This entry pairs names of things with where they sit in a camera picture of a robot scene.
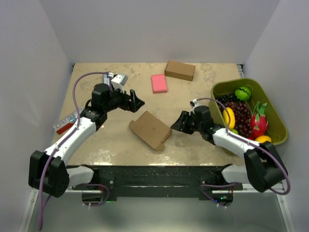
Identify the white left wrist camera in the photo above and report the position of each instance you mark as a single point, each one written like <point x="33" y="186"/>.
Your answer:
<point x="119" y="81"/>

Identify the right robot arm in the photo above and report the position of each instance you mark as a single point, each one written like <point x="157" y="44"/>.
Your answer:
<point x="263" y="166"/>

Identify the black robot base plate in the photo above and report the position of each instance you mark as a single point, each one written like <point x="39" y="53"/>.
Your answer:
<point x="201" y="182"/>

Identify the red white toothpaste box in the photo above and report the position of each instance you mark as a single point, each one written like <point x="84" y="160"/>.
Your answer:
<point x="66" y="123"/>

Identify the olive green plastic bin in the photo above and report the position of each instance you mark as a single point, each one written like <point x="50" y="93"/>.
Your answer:
<point x="277" y="130"/>

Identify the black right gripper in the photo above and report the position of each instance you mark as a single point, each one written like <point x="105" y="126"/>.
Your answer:
<point x="185" y="117"/>

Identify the green toy melon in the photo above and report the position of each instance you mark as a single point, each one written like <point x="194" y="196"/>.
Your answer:
<point x="243" y="93"/>

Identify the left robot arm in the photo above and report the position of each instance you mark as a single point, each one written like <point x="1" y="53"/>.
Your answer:
<point x="48" y="170"/>

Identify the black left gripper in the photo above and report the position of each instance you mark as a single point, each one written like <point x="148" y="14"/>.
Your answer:
<point x="133" y="105"/>

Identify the pink toy dragon fruit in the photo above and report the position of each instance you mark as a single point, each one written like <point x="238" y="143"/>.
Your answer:
<point x="258" y="121"/>

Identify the dark blue toy grapes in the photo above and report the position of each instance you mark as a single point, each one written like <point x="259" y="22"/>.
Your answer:
<point x="228" y="99"/>

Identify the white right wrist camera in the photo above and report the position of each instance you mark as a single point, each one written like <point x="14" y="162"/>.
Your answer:
<point x="194" y="104"/>

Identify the closed brown cardboard box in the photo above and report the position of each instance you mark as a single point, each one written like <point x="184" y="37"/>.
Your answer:
<point x="180" y="70"/>

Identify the orange yellow toy fruit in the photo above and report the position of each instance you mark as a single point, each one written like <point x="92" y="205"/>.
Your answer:
<point x="263" y="139"/>

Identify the red purple toy grapes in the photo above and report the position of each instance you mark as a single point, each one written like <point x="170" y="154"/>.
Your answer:
<point x="242" y="116"/>

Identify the brown cardboard box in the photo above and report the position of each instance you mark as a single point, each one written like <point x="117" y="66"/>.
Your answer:
<point x="151" y="130"/>
<point x="180" y="70"/>

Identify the purple toothpaste box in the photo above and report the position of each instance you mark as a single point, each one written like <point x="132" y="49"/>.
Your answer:
<point x="107" y="77"/>

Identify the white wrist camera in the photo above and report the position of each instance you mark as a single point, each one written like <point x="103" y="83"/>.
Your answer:
<point x="119" y="81"/>
<point x="194" y="104"/>

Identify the pink sticky note pad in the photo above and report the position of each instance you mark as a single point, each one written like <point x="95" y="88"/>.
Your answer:
<point x="159" y="84"/>

